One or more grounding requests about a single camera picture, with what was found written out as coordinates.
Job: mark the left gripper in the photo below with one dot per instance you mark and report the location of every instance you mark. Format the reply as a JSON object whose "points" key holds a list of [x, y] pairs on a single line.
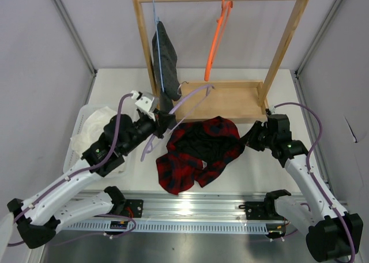
{"points": [[164, 120]]}

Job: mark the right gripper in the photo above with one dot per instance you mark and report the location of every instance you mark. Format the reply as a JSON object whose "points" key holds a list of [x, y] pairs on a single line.
{"points": [[249, 138]]}

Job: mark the red plaid skirt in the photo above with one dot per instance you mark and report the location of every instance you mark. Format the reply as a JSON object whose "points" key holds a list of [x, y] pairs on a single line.
{"points": [[198, 152]]}

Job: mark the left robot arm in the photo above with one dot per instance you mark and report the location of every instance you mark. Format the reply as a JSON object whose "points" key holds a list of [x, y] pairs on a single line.
{"points": [[42, 216]]}

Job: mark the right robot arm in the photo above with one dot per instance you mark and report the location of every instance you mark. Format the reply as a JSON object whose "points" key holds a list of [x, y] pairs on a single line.
{"points": [[330, 231]]}

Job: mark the orange plastic hanger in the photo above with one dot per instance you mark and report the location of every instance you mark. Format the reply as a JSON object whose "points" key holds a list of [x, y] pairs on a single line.
{"points": [[226, 7]]}

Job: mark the grey dotted garment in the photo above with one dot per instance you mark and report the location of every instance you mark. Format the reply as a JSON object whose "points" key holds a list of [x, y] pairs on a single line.
{"points": [[168, 60]]}

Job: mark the wooden clothes rack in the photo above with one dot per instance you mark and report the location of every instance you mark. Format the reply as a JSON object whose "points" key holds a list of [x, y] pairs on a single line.
{"points": [[241, 101]]}

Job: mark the white cloth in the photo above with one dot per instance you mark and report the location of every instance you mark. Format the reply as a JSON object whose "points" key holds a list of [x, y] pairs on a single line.
{"points": [[89, 127]]}

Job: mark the white plastic basket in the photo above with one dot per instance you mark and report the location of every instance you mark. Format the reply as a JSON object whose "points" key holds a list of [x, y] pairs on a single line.
{"points": [[75, 147]]}

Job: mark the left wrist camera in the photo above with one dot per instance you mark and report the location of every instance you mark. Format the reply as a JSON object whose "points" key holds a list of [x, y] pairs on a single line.
{"points": [[145, 102]]}

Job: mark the aluminium mounting rail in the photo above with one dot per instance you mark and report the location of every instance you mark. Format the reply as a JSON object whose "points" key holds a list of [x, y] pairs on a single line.
{"points": [[193, 206]]}

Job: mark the light blue wire hanger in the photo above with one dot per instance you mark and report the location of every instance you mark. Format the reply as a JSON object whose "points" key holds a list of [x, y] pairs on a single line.
{"points": [[156, 21]]}

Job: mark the slotted cable duct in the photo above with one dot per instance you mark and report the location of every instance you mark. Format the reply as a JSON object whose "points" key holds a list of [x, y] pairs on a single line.
{"points": [[170, 227]]}

